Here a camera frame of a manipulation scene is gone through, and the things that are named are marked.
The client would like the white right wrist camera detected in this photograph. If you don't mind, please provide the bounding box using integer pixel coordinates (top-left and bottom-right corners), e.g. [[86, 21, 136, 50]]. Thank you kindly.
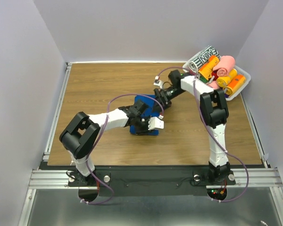
[[153, 76, 164, 89]]

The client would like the white plastic basket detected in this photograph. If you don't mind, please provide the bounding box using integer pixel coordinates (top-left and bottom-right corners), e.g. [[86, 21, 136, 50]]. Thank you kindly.
[[183, 47, 251, 101]]

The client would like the green rolled towel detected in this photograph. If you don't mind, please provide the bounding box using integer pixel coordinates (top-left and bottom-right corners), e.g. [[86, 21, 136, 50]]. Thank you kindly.
[[199, 76, 208, 83]]

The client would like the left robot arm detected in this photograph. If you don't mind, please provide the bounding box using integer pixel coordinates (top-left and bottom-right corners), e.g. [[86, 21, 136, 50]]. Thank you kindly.
[[59, 100, 150, 186]]

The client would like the orange rolled towel purple spot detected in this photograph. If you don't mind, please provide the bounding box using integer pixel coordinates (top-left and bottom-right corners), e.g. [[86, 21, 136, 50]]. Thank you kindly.
[[223, 74, 246, 97]]

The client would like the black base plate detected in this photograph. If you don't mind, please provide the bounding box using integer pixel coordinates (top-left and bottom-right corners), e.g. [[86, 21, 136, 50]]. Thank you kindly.
[[39, 166, 236, 198]]

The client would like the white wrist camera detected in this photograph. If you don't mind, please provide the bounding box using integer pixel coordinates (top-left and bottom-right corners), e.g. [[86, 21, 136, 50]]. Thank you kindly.
[[153, 76, 164, 89], [148, 117, 164, 130]]

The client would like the blue towel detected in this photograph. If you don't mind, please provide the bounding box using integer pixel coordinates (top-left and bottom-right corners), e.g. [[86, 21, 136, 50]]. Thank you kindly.
[[129, 95, 161, 136]]

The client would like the aluminium frame rail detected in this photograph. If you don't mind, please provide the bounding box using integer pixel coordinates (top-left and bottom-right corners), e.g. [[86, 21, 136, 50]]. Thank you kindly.
[[28, 167, 283, 189]]

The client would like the black white striped towel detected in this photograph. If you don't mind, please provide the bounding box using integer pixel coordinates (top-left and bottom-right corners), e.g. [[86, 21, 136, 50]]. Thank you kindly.
[[188, 45, 220, 72]]

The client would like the pink towel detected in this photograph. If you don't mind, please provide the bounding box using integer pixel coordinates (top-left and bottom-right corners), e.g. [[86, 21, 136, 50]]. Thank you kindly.
[[213, 56, 235, 77]]

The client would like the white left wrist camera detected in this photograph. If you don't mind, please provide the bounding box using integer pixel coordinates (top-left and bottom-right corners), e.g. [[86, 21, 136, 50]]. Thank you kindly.
[[148, 117, 164, 130]]

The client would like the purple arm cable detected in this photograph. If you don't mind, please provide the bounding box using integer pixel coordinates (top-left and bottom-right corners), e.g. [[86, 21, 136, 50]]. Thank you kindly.
[[155, 66, 249, 203], [87, 94, 166, 205]]

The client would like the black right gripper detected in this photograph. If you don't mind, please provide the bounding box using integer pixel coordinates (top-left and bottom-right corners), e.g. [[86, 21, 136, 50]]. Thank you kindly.
[[152, 86, 185, 113]]

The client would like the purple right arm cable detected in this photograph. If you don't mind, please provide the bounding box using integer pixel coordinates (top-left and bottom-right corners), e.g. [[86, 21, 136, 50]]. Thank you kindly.
[[155, 66, 249, 203]]

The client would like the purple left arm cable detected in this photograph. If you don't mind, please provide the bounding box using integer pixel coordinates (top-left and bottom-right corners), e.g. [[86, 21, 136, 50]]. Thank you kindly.
[[87, 94, 166, 205]]

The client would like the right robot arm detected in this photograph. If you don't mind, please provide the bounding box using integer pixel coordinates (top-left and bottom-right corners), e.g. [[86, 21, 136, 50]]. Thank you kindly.
[[153, 70, 230, 184]]

